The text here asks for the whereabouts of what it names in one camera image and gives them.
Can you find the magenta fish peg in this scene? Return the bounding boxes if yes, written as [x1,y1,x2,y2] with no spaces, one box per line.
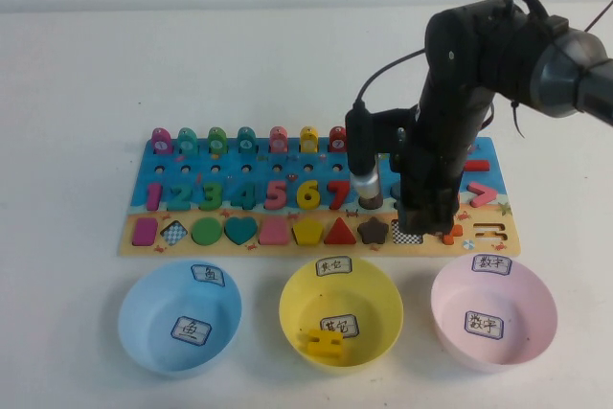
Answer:
[150,127,172,156]

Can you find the pink plastic bowl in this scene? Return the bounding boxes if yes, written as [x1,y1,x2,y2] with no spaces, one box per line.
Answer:
[429,253,558,375]

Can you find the teal heart piece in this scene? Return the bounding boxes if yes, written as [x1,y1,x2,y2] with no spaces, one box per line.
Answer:
[223,216,259,247]

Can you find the yellow plastic bowl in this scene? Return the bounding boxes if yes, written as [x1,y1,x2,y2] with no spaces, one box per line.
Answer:
[278,256,405,367]

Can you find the magenta number one piece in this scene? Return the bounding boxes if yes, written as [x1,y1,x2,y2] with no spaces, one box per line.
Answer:
[145,182,163,212]

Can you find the teal number four piece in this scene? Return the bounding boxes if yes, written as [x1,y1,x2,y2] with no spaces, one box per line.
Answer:
[229,182,258,212]

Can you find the brown star piece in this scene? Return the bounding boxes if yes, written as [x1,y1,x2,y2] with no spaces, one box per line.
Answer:
[356,216,390,246]

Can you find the black camera cable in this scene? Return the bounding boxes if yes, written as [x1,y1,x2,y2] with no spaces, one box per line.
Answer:
[353,48,428,111]

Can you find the yellow fish peg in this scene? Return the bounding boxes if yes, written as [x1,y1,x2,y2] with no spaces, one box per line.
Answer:
[299,126,320,155]

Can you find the pink greater-than sign piece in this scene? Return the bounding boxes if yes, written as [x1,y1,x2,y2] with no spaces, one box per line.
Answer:
[465,182,499,210]

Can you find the green number three piece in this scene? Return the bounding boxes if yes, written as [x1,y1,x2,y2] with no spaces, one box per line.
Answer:
[199,181,223,213]

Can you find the yellow equals sign piece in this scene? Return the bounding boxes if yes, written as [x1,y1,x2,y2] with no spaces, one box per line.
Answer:
[300,329,345,358]

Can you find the light blue plastic bowl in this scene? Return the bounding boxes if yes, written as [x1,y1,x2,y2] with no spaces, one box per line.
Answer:
[117,259,243,377]

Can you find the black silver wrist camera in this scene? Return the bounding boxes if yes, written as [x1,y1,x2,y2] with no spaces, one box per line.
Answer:
[345,102,418,203]

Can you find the pink trapezoid piece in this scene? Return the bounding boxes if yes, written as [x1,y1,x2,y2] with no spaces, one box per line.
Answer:
[258,217,289,246]

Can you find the pink number five piece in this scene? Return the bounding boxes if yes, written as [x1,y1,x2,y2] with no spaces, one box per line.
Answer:
[264,180,288,212]

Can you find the red triangle piece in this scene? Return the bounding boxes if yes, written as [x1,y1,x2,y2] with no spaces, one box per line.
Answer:
[323,216,358,246]

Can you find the red fish peg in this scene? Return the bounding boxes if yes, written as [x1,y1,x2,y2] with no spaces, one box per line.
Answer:
[328,125,349,155]

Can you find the magenta rectangle piece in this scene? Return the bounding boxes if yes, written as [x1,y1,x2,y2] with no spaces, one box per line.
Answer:
[131,217,159,247]

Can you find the ocean print wooden puzzle board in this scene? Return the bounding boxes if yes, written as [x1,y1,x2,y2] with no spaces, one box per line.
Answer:
[117,136,522,260]

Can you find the red number seven piece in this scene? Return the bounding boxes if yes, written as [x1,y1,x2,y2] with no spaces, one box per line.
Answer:
[327,180,353,212]

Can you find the green circle piece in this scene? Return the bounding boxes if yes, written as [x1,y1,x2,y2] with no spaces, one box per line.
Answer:
[190,216,223,247]

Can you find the orange plus sign piece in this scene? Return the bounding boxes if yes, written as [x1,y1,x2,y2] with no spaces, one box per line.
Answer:
[433,224,465,246]

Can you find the pink fish peg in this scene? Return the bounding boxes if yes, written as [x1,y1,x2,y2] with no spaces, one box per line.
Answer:
[268,126,289,155]

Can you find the yellow number six piece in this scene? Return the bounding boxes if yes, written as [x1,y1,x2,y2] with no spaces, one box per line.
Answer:
[295,179,320,212]

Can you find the mint green number two piece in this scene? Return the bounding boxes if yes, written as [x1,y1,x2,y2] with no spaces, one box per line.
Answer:
[167,182,192,213]

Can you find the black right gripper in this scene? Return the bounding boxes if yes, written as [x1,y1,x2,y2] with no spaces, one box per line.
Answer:
[397,138,469,238]

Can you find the teal fish peg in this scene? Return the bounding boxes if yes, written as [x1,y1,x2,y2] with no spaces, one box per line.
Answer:
[237,126,258,156]

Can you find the yellow pentagon piece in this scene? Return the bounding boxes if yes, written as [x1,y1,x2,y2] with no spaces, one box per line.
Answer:
[291,218,323,246]

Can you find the mint green fish peg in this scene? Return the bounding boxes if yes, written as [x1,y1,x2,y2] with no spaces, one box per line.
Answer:
[177,127,198,156]

